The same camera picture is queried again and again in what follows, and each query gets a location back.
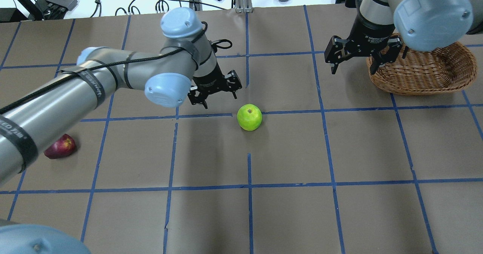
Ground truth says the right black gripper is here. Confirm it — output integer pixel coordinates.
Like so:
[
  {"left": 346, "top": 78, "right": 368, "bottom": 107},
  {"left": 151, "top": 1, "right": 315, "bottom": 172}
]
[{"left": 325, "top": 18, "right": 403, "bottom": 75}]

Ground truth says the red yellow apple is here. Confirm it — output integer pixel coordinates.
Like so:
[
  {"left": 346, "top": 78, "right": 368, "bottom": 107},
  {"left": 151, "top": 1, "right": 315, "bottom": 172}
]
[{"left": 43, "top": 134, "right": 77, "bottom": 159}]

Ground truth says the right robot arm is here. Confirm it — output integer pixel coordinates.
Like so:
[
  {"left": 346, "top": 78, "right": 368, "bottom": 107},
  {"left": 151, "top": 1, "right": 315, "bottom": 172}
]
[{"left": 324, "top": 0, "right": 483, "bottom": 74}]

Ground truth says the wicker basket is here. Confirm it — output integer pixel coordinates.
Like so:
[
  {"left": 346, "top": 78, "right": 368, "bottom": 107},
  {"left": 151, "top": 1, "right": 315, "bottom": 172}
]
[{"left": 369, "top": 42, "right": 478, "bottom": 96}]

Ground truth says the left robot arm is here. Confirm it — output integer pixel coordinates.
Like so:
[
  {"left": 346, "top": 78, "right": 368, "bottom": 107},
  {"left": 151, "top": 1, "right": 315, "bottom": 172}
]
[{"left": 0, "top": 8, "right": 243, "bottom": 185}]

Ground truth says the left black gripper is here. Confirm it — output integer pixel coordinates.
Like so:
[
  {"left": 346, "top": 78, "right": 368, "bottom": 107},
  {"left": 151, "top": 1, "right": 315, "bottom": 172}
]
[{"left": 188, "top": 64, "right": 243, "bottom": 109}]

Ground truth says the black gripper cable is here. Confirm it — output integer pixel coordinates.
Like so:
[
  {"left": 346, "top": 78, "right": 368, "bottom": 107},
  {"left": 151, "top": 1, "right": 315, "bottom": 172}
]
[{"left": 0, "top": 20, "right": 233, "bottom": 115}]

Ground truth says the green apple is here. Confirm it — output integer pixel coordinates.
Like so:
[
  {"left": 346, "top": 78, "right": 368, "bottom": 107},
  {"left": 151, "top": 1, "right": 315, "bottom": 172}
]
[{"left": 237, "top": 104, "right": 263, "bottom": 131}]

